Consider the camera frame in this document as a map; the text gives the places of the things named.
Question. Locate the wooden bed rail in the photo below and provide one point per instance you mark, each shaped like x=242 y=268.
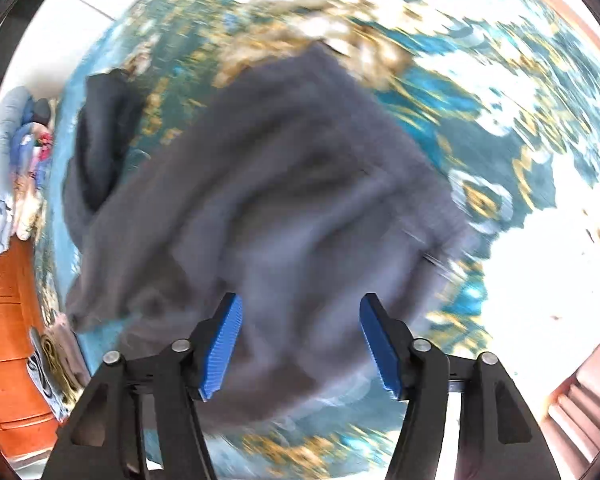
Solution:
x=580 y=10

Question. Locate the grey sweatpants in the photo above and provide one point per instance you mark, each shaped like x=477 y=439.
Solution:
x=290 y=185

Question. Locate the light blue folded quilt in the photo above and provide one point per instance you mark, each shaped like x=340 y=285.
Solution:
x=0 y=175

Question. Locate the floral folded quilt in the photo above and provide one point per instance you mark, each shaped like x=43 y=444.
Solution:
x=30 y=185

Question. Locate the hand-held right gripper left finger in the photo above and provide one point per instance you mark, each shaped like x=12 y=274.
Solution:
x=222 y=345

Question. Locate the olive knitted folded garment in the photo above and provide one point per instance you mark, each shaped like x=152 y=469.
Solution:
x=55 y=365

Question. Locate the orange wooden headboard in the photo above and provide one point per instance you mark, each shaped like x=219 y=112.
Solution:
x=15 y=350

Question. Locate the dark grey sweatshirt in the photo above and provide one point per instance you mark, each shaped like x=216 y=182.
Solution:
x=105 y=135

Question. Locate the dark grey pillow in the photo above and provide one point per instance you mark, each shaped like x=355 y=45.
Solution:
x=41 y=111

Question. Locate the white wardrobe with black band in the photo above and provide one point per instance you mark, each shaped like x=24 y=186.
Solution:
x=80 y=35

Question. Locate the teal floral blanket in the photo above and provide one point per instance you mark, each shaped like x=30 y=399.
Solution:
x=430 y=90

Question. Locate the pink folded garment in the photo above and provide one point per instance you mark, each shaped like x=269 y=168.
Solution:
x=72 y=350

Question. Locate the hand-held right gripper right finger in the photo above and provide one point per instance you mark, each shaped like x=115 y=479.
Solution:
x=380 y=345

